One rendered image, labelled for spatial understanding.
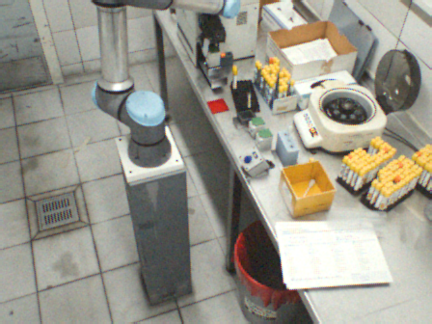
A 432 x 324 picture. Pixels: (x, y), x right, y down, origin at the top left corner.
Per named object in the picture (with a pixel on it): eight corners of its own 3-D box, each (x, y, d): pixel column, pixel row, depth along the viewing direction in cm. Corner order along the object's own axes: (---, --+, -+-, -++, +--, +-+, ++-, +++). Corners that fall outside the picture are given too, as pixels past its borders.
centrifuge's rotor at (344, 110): (315, 108, 184) (319, 93, 178) (355, 103, 186) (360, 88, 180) (330, 137, 173) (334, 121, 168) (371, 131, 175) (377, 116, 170)
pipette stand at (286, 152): (270, 151, 175) (273, 131, 168) (289, 148, 177) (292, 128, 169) (280, 173, 169) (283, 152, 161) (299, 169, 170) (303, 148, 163)
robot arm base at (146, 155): (128, 170, 165) (125, 149, 158) (127, 138, 175) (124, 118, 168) (174, 166, 167) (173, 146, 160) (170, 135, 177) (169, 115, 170)
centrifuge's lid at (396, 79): (389, 34, 169) (410, 34, 170) (363, 92, 186) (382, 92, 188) (418, 72, 154) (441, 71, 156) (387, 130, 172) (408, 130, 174)
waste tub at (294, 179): (277, 187, 164) (280, 167, 157) (314, 179, 167) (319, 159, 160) (292, 219, 156) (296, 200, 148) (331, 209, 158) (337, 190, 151)
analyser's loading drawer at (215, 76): (195, 59, 209) (195, 48, 205) (210, 56, 211) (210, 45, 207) (211, 88, 196) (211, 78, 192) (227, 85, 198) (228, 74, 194)
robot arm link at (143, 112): (148, 149, 158) (145, 118, 148) (119, 130, 164) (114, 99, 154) (174, 130, 165) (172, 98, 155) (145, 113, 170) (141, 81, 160)
